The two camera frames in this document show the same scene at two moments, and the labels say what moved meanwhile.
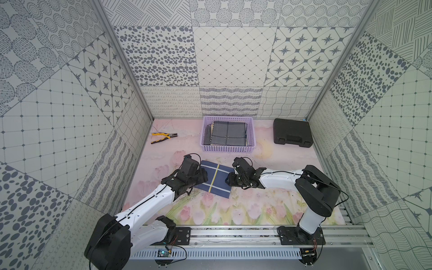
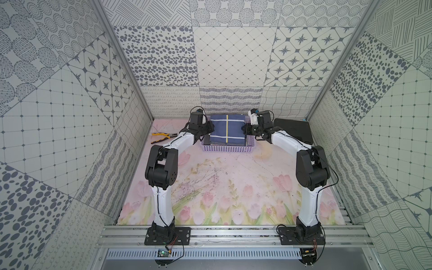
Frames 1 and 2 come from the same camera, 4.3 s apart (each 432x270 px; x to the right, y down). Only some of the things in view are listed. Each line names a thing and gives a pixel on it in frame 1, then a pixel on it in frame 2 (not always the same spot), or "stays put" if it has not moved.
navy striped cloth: [216, 183] to [227, 130]
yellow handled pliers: [169, 135] stays put
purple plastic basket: [228, 134] stays put
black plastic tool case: [294, 132] stays put
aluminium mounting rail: [352, 236] stays put
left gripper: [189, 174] to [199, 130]
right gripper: [230, 180] to [247, 130]
